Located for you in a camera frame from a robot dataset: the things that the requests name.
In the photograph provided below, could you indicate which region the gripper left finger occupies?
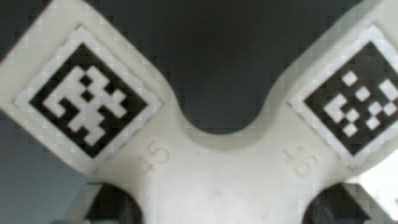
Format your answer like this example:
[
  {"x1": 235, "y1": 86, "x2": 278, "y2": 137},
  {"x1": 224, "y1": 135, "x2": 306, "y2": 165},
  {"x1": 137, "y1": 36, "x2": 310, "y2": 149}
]
[{"x1": 59, "y1": 182, "x2": 143, "y2": 224}]

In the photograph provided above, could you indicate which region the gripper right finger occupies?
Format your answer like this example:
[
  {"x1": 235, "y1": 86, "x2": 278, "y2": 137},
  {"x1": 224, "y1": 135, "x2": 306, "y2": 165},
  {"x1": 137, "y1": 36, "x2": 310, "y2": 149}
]
[{"x1": 301, "y1": 183, "x2": 398, "y2": 224}]

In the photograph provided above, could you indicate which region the white cross-shaped table base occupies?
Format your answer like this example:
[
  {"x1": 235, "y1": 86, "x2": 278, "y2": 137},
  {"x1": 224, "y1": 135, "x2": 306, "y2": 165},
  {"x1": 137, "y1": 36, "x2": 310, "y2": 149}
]
[{"x1": 0, "y1": 0, "x2": 398, "y2": 224}]

